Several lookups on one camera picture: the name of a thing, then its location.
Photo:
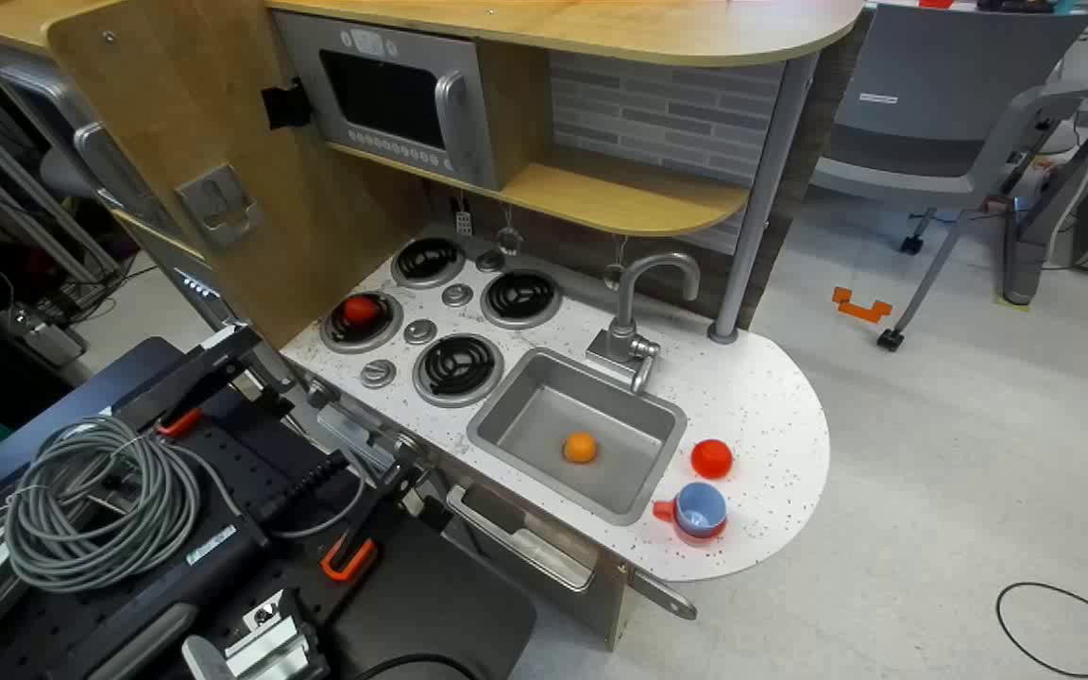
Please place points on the blue toy cup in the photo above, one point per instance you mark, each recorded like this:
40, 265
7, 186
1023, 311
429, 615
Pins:
700, 509

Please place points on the gray toy sink basin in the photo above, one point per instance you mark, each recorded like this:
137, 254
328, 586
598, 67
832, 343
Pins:
530, 422

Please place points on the black coil stove burner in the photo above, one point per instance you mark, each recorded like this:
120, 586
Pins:
429, 261
459, 369
342, 334
520, 297

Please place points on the silver toy faucet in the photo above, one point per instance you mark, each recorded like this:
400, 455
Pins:
623, 343

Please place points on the silver stove knob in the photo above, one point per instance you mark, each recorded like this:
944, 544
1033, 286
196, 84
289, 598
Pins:
377, 373
455, 294
420, 331

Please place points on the orange ball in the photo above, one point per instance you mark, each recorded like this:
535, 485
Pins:
581, 447

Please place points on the red toy on burner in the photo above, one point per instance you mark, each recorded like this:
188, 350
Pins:
360, 311

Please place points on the small red round toy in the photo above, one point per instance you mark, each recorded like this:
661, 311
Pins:
712, 458

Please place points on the wooden toy kitchen unit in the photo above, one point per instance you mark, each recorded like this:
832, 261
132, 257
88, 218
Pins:
746, 390

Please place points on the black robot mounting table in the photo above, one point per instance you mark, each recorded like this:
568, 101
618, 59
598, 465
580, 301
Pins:
443, 616

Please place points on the gray toy microwave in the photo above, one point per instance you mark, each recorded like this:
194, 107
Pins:
377, 97

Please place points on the orange plastic floor piece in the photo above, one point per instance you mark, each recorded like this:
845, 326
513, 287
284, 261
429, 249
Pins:
860, 309

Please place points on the black box on panel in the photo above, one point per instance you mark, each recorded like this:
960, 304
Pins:
284, 103

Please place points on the gray plastic side holder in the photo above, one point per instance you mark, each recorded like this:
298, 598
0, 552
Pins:
211, 202

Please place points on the gray office chair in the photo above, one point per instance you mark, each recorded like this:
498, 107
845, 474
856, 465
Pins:
944, 78

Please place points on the silver metal clamp bracket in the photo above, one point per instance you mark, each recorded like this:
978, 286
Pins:
262, 637

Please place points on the gray metal equipment frame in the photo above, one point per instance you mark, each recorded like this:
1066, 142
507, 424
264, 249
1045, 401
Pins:
17, 190

